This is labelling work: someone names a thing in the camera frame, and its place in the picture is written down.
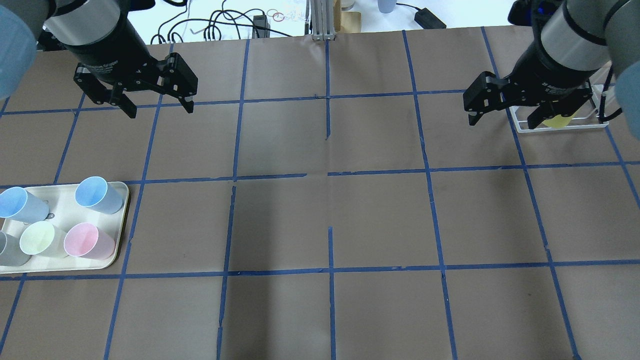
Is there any cream plastic tray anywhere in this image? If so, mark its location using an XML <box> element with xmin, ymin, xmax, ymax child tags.
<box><xmin>0</xmin><ymin>181</ymin><xmax>130</xmax><ymax>276</ymax></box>

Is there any black power adapter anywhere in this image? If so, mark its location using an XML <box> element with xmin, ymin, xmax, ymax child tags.
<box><xmin>414</xmin><ymin>7</ymin><xmax>447</xmax><ymax>30</ymax></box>

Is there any pink plastic cup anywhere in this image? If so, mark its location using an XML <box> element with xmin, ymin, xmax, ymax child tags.
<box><xmin>62</xmin><ymin>222</ymin><xmax>115</xmax><ymax>261</ymax></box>

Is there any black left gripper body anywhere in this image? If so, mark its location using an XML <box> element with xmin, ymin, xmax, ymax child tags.
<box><xmin>73</xmin><ymin>52</ymin><xmax>199</xmax><ymax>101</ymax></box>

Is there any blue plastic cup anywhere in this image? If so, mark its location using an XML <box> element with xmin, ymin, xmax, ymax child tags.
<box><xmin>0</xmin><ymin>186</ymin><xmax>50</xmax><ymax>224</ymax></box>
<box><xmin>74</xmin><ymin>176</ymin><xmax>125</xmax><ymax>215</ymax></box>

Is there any white wire cup rack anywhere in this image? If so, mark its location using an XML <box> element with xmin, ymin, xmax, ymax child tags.
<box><xmin>509</xmin><ymin>83</ymin><xmax>617</xmax><ymax>133</ymax></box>

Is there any grey plastic cup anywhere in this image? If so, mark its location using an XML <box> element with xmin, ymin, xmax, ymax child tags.
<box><xmin>0</xmin><ymin>231</ymin><xmax>32</xmax><ymax>267</ymax></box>

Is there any yellow plastic cup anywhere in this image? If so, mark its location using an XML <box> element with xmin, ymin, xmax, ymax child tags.
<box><xmin>542</xmin><ymin>115</ymin><xmax>573</xmax><ymax>130</ymax></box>

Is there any aluminium frame post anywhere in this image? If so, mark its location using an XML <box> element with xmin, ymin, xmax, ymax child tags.
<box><xmin>308</xmin><ymin>0</ymin><xmax>339</xmax><ymax>42</ymax></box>

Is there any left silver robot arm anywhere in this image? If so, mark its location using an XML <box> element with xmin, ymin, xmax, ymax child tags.
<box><xmin>0</xmin><ymin>0</ymin><xmax>199</xmax><ymax>119</ymax></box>

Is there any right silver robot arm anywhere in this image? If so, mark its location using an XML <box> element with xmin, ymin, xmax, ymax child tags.
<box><xmin>462</xmin><ymin>0</ymin><xmax>639</xmax><ymax>137</ymax></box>

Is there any black cable bundle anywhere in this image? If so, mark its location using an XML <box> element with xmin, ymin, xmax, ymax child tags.
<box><xmin>150</xmin><ymin>0</ymin><xmax>293</xmax><ymax>45</ymax></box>

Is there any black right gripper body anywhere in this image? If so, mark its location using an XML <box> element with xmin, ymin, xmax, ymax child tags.
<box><xmin>462</xmin><ymin>71</ymin><xmax>585</xmax><ymax>114</ymax></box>

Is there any green plastic cup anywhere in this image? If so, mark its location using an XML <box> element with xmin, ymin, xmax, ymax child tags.
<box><xmin>19</xmin><ymin>221</ymin><xmax>69</xmax><ymax>259</ymax></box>

